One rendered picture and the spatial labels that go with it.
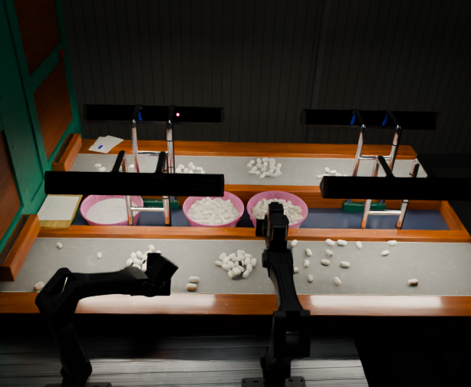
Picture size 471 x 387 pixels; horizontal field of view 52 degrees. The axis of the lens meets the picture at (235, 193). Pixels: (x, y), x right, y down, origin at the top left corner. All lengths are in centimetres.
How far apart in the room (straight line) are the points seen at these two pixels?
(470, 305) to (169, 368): 105
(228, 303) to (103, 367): 45
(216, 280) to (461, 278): 93
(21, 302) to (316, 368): 101
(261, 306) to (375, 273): 49
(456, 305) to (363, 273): 33
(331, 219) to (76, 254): 112
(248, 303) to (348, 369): 39
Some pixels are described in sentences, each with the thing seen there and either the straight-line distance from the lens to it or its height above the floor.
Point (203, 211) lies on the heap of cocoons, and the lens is 215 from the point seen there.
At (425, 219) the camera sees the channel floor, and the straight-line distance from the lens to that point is 243.
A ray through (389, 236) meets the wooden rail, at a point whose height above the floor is 76.
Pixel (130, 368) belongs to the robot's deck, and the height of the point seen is 67.
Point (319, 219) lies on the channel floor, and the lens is 227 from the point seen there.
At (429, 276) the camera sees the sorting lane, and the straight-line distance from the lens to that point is 202.
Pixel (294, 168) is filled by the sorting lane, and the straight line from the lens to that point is 250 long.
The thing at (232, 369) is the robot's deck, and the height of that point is 67.
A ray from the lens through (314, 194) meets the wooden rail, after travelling 230.
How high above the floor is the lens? 202
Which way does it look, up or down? 34 degrees down
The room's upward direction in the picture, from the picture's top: 2 degrees clockwise
